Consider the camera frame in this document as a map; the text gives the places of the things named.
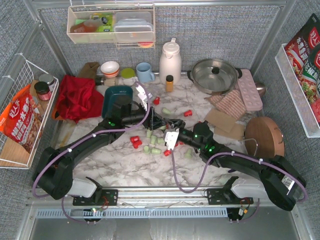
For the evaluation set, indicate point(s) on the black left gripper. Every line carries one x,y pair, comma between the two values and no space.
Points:
152,119

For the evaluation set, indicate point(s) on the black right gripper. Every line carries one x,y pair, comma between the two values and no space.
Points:
183,133

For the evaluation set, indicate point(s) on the brown cardboard sheet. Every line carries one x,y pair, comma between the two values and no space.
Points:
236,133
220,120

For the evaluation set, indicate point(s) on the teal storage basket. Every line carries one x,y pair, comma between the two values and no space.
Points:
113,93

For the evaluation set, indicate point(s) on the striped pink cloth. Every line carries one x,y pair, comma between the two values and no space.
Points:
230,104

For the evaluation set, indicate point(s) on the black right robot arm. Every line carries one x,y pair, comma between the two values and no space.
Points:
283,184

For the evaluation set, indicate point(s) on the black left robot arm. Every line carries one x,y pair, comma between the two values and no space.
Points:
54,172

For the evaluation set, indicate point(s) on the red capsule upper right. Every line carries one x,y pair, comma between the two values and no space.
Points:
188,113

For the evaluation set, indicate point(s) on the red capsule far top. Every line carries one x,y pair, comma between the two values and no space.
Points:
156,101

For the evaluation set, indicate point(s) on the green capsule cluster right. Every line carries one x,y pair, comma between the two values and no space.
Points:
160,141

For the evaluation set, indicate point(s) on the red capsule left upper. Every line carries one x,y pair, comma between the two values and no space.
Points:
134,139

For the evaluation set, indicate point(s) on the red capsule left lower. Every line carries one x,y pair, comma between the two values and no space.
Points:
137,144

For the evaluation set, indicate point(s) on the orange spice bottle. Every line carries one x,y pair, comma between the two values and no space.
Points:
169,83

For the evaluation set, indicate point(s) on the blue mug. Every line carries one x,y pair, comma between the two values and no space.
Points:
144,72

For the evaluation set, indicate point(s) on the green lidded cup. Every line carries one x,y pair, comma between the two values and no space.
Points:
128,76

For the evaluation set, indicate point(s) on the white thermos jug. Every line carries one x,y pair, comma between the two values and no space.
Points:
170,62

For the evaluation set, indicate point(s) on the steel pot with lid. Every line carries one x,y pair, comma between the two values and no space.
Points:
214,76

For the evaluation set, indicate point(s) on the pepper grinder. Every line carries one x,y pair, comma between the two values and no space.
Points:
102,81

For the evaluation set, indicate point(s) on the white striped bowl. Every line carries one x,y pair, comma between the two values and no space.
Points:
110,69

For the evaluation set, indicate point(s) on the pink egg tray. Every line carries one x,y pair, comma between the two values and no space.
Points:
248,91

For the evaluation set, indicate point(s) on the red cloth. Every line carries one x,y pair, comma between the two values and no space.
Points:
78,99

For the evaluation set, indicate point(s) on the brown paper bag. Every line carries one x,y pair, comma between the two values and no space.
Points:
89,70

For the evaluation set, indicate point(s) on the round wooden board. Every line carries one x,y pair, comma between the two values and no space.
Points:
263,138

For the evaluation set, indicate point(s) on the steel ladle bowl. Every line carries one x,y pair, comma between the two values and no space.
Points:
261,88

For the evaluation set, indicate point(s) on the clear plastic food container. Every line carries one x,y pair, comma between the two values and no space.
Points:
133,26

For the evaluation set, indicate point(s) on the steel lid jar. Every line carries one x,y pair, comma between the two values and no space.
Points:
49,79

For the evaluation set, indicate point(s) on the dark lid jar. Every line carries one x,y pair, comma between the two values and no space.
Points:
42,90

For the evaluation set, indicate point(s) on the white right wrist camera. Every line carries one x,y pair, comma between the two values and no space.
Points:
170,139

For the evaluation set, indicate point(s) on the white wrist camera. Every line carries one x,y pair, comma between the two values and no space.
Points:
143,95
170,139

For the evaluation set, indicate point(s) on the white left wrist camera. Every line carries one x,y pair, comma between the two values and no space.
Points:
143,95

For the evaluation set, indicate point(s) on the cream wall shelf basket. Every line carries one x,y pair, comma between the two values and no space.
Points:
93,24

